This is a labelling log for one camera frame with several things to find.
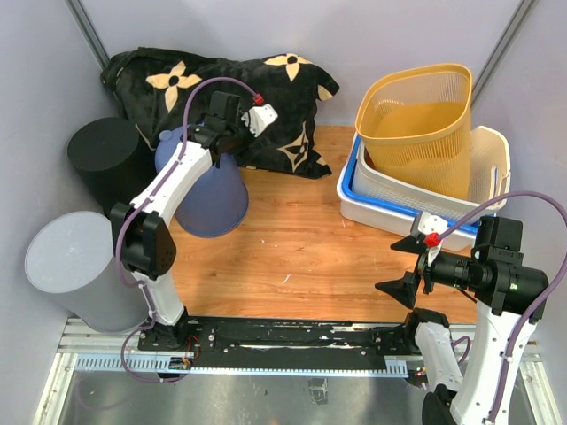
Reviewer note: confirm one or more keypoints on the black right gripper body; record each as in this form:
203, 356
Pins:
452, 269

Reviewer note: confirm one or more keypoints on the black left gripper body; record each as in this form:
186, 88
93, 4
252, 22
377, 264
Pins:
241, 138

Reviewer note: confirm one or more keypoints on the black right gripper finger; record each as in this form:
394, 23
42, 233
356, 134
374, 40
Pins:
410, 244
403, 290

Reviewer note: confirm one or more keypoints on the blue bucket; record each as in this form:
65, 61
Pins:
199, 183

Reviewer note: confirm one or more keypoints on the yellow slatted basket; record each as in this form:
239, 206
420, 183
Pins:
415, 125

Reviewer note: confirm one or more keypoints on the black large bucket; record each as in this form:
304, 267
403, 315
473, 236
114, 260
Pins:
112, 159

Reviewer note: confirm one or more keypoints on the grey bucket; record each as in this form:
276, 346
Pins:
71, 260

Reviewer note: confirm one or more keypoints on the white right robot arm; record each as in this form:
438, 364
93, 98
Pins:
503, 288

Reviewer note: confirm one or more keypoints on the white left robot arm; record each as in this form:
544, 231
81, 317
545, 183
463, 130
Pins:
144, 248

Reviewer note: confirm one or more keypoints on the blue rimmed white tub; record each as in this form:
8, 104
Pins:
379, 201

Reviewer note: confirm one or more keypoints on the black floral pillow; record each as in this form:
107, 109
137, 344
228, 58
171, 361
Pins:
154, 88

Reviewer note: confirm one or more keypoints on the beige perforated basket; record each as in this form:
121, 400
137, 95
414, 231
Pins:
490, 176

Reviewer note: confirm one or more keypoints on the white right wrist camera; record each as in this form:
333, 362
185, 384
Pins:
427, 228

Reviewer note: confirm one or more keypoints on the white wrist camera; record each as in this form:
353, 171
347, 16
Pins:
427, 228
260, 116

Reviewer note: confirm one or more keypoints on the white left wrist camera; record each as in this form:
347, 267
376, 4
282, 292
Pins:
260, 116

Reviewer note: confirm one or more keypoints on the black mounting rail plate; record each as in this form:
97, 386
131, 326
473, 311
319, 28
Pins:
246, 343

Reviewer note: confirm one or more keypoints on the aluminium frame rail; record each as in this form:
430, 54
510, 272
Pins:
89, 32
513, 28

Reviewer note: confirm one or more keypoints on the right aluminium frame rail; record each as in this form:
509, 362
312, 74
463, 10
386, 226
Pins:
513, 28

